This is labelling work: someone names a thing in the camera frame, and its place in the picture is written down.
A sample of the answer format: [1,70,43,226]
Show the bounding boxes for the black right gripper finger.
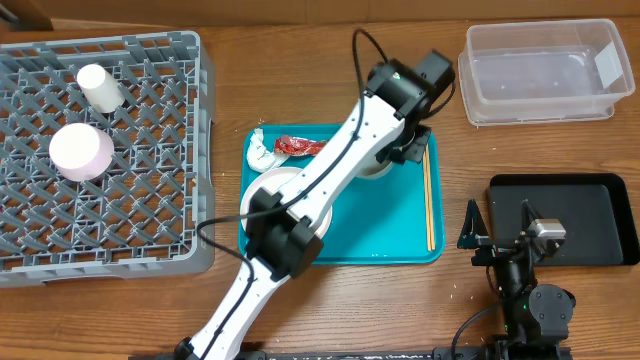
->
[457,199,489,249]
[521,199,539,234]

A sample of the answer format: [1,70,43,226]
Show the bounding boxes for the grey small saucer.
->
[357,161,393,180]

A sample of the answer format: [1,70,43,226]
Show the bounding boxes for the cream cup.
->
[76,64,125,113]

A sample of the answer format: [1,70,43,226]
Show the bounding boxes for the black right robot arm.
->
[450,200,576,360]

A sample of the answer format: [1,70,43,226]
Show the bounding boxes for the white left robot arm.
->
[173,57,455,359]

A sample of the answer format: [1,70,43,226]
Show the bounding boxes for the grey dishwasher rack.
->
[1,31,215,288]

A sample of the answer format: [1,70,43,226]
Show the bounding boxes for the right wooden chopstick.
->
[425,142,438,251]

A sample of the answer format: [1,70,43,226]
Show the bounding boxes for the black plastic tray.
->
[487,173,639,266]

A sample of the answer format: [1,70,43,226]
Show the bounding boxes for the teal plastic tray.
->
[237,122,447,266]

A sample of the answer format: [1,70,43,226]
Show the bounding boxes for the red snack wrapper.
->
[274,135,327,157]

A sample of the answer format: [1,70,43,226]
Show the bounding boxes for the large white plate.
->
[240,167,333,239]

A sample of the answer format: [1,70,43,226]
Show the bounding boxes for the clear plastic container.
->
[458,19,636,127]

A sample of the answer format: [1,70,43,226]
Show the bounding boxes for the crumpled white napkin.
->
[245,128,289,173]

